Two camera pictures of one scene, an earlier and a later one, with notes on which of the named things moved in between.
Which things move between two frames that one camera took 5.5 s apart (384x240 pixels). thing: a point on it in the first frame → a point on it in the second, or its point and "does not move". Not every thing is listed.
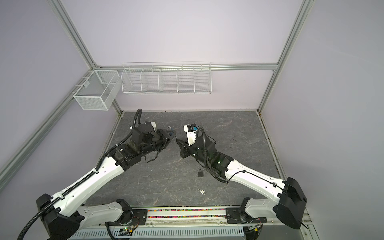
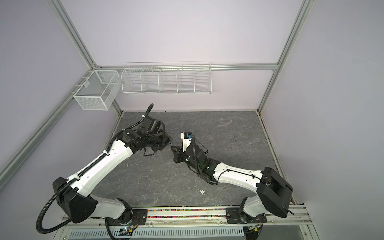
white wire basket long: [166, 78] does not move
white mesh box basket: [99, 91] does not move
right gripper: [184, 144] → [177, 152]
